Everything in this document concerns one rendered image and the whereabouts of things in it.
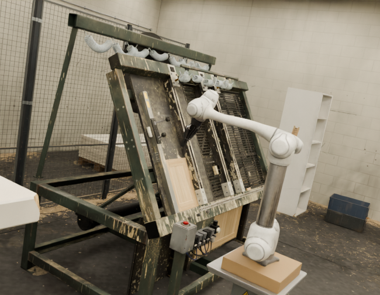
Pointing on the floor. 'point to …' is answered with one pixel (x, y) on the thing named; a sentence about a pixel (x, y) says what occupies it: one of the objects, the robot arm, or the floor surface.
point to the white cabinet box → (311, 126)
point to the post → (178, 265)
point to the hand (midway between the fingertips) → (184, 142)
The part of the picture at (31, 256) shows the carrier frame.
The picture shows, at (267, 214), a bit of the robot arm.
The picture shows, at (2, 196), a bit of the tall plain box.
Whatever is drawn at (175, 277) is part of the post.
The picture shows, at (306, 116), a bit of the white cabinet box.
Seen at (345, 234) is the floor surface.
